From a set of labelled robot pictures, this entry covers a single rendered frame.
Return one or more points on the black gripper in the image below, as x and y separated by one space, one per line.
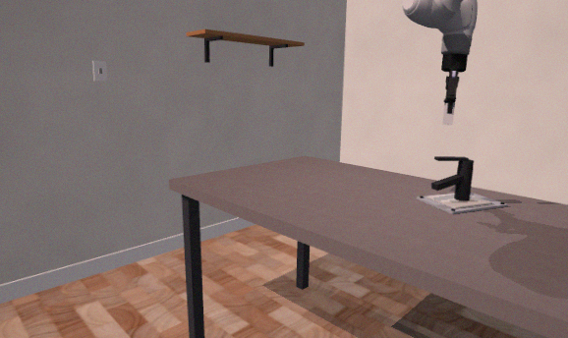
454 63

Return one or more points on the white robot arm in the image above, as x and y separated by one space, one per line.
457 33

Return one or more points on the black faucet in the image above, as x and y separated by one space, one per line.
463 179

